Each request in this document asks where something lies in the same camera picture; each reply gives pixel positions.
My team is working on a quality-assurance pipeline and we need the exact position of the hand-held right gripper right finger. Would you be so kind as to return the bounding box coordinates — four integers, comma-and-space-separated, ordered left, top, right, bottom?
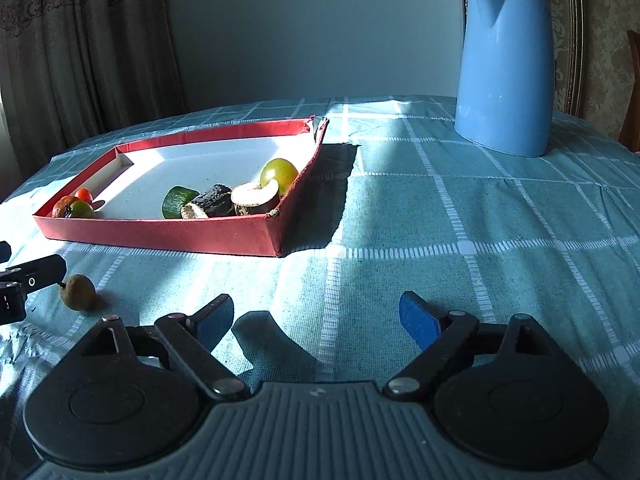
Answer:
384, 290, 561, 401

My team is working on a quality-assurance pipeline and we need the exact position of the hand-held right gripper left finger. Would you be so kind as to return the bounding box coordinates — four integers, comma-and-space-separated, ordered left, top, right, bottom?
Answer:
80, 294, 250, 402

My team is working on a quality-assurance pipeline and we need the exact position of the brown round fruit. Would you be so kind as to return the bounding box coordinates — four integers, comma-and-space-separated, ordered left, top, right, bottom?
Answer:
58, 273, 99, 312

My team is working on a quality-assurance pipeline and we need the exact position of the red cardboard box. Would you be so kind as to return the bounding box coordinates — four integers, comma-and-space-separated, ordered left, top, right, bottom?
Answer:
33, 115, 330, 259

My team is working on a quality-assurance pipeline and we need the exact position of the green vegetable piece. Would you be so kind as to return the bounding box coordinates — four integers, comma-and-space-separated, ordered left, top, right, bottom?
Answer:
162, 185, 200, 220

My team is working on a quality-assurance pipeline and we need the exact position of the large green tomato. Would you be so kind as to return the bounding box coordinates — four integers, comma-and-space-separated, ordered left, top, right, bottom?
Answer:
259, 157, 300, 196

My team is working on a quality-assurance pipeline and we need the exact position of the orange fruit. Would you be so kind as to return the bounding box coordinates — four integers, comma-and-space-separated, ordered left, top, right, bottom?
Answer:
51, 195, 81, 219

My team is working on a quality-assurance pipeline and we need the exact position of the teal checked tablecloth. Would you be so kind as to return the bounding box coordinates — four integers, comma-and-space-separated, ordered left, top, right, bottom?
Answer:
0, 94, 640, 480

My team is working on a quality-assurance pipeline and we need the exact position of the dark bark piece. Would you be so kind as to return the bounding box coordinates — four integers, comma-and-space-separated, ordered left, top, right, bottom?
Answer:
180, 183, 236, 220

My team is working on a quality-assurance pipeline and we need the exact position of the pale round wood slice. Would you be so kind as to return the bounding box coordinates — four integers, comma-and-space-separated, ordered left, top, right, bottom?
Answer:
230, 179, 281, 216

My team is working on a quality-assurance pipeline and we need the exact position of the patterned grey curtain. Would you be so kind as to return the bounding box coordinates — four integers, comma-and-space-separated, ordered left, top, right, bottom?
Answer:
0, 0, 187, 202

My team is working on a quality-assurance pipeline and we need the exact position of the blue kettle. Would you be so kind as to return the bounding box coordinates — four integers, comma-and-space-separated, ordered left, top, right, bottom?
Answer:
453, 0, 557, 158

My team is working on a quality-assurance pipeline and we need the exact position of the wooden chair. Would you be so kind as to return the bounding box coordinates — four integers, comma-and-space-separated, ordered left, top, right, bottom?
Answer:
618, 29, 640, 154

